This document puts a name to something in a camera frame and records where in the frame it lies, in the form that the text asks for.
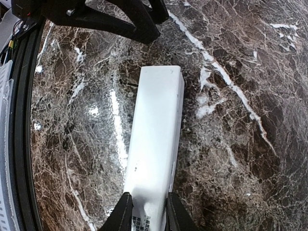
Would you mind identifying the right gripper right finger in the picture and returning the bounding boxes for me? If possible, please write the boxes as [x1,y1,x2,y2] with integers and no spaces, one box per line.
[166,192,200,231]

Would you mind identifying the grey slotted cable duct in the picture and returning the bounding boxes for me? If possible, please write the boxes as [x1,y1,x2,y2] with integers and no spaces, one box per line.
[0,60,19,231]

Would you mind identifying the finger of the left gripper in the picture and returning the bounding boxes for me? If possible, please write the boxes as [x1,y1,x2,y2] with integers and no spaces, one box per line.
[148,0,169,24]

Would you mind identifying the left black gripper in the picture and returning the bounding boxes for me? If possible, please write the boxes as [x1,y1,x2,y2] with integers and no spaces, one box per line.
[11,0,160,44]

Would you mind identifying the white remote control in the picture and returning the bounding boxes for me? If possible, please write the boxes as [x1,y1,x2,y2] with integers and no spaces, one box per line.
[124,65,184,231]

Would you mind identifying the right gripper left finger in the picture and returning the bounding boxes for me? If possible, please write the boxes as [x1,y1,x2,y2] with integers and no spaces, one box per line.
[99,192,133,231]

